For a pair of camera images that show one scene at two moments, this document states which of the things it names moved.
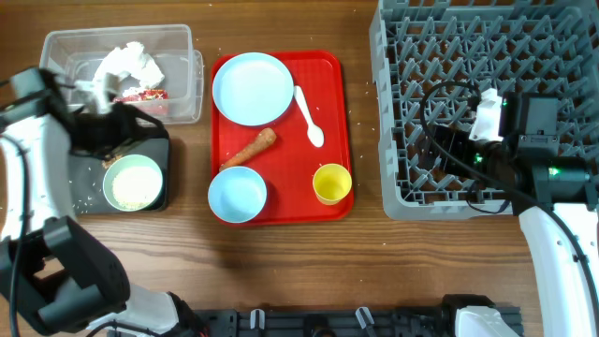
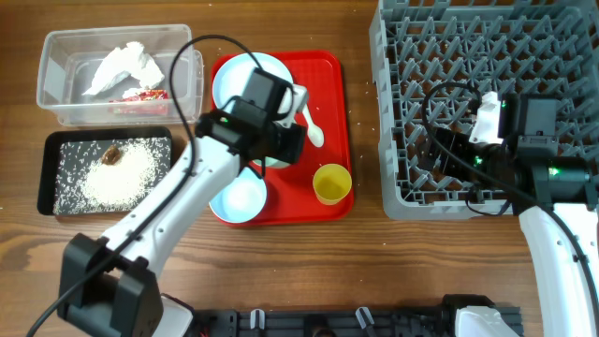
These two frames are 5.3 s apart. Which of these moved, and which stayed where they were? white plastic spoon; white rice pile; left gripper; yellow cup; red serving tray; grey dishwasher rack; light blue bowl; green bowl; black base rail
Moved: left gripper; green bowl; white rice pile
Stayed: grey dishwasher rack; red serving tray; white plastic spoon; yellow cup; light blue bowl; black base rail
